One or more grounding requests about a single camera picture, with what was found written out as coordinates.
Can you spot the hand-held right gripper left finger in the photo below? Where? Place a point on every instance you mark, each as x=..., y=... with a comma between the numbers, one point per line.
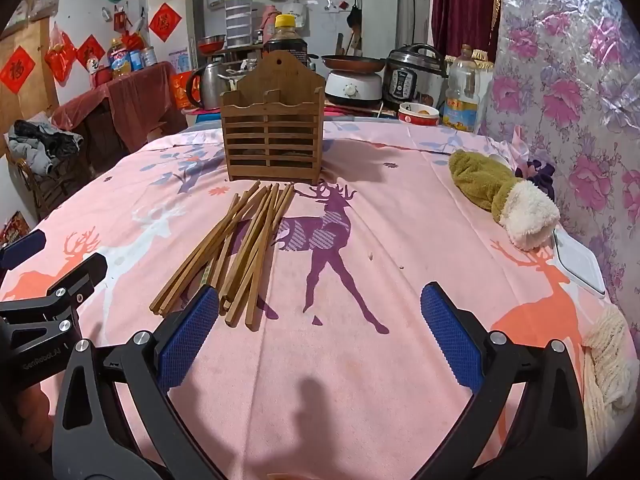
x=190, y=330

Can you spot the clear cooking oil bottle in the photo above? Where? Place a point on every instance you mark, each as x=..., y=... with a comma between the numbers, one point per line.
x=461, y=95

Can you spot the wooden chair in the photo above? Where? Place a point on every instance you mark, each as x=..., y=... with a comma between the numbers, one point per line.
x=45, y=190

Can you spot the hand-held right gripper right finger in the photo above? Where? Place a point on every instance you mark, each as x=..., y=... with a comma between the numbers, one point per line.
x=450, y=330

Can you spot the pink deer print bedsheet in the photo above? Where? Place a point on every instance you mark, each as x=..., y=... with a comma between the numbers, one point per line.
x=360, y=385

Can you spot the stacked food carrier green lid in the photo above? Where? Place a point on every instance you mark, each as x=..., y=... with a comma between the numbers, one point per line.
x=238, y=17

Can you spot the red plastic bag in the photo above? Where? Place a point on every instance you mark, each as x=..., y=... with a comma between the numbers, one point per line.
x=61, y=55

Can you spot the green and white plush cloth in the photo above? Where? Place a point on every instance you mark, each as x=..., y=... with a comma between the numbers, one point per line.
x=480, y=180

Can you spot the cream knitted cloth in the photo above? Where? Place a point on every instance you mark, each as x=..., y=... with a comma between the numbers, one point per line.
x=605, y=360

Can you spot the red frying pan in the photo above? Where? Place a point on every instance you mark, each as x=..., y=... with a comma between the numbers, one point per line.
x=352, y=63

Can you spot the dark sauce bottle yellow cap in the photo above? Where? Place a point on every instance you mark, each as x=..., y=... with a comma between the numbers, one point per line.
x=285, y=35

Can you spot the steel pressure cooker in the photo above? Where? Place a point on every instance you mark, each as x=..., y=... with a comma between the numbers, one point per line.
x=407, y=77

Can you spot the floral plastic wall sheet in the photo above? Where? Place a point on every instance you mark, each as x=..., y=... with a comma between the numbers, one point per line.
x=565, y=85

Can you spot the steel basin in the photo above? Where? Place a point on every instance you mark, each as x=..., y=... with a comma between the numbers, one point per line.
x=211, y=45

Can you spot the wooden door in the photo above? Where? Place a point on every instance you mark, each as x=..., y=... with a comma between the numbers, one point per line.
x=35, y=40

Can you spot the white plastic box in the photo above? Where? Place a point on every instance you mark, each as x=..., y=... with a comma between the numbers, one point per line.
x=577, y=265

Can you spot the white tote bag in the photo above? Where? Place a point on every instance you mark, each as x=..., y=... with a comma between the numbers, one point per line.
x=295, y=15

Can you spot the dark red curtain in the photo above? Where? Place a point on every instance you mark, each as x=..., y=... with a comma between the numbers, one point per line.
x=460, y=5

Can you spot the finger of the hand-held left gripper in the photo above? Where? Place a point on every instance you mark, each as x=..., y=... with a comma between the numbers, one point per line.
x=22, y=250
x=85, y=275

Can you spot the wooden slatted utensil holder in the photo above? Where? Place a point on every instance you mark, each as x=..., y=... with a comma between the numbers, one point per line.
x=272, y=125

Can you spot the steel kettle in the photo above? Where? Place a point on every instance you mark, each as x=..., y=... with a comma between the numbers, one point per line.
x=207, y=87

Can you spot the orange box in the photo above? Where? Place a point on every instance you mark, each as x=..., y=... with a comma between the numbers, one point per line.
x=180, y=90

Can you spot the table with red cloth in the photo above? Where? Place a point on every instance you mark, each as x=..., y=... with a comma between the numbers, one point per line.
x=135, y=95

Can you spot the clear plastic container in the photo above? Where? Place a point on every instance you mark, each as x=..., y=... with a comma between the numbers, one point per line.
x=235, y=80

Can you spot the red diamond paper decoration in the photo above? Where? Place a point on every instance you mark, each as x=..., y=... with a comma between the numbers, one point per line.
x=17, y=70
x=91, y=52
x=165, y=22

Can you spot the red pot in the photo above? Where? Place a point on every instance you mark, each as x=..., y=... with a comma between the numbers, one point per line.
x=102, y=76

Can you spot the dark purple cloth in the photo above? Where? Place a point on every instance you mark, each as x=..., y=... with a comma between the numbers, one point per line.
x=537, y=172

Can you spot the red and white bowl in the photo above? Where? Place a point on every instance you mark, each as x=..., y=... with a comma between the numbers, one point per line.
x=419, y=116

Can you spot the pink thermos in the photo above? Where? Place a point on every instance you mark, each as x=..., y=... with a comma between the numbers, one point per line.
x=269, y=22

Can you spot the white refrigerator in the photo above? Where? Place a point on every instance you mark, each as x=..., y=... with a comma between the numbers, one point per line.
x=192, y=25

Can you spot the group of wooden chopsticks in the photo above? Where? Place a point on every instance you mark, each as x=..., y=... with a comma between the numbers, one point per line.
x=250, y=240

